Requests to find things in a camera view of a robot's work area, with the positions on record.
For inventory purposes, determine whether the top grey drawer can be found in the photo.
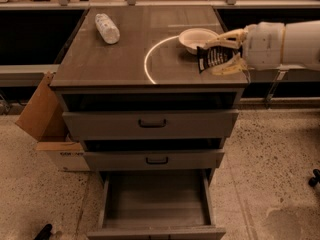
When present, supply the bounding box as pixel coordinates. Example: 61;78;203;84
63;109;238;140

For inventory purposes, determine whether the black object on floor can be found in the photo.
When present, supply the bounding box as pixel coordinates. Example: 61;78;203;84
34;224;52;240

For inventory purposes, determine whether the bottom grey open drawer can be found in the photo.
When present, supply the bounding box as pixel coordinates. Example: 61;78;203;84
87;169;226;240

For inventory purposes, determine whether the grey drawer cabinet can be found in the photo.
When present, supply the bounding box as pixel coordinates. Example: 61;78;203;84
49;5;250;240

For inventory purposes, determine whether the middle grey drawer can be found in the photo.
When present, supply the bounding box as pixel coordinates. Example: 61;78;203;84
84;149;224;171

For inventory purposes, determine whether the white paper bowl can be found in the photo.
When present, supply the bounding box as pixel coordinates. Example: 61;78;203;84
178;28;218;55

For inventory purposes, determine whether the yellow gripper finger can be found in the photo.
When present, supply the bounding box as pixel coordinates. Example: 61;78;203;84
209;54;248;75
204;29;248;49

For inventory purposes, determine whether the brown cardboard box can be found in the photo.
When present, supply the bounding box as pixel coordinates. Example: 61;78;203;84
16;72;89;172

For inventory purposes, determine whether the grey metal rail shelf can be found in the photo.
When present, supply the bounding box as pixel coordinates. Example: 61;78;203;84
0;64;59;87

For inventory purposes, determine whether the black rxbar chocolate bar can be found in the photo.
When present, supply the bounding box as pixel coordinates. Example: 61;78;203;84
197;46;241;73

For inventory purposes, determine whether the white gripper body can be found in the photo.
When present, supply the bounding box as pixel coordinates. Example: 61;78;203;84
242;22;285;70

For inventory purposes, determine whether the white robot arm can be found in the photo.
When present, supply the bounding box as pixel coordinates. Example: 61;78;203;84
197;21;320;75

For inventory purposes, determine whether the white plastic water bottle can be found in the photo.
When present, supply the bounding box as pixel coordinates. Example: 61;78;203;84
95;13;120;44

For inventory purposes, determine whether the black chair caster wheel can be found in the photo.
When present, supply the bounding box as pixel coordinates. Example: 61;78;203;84
308;169;320;187

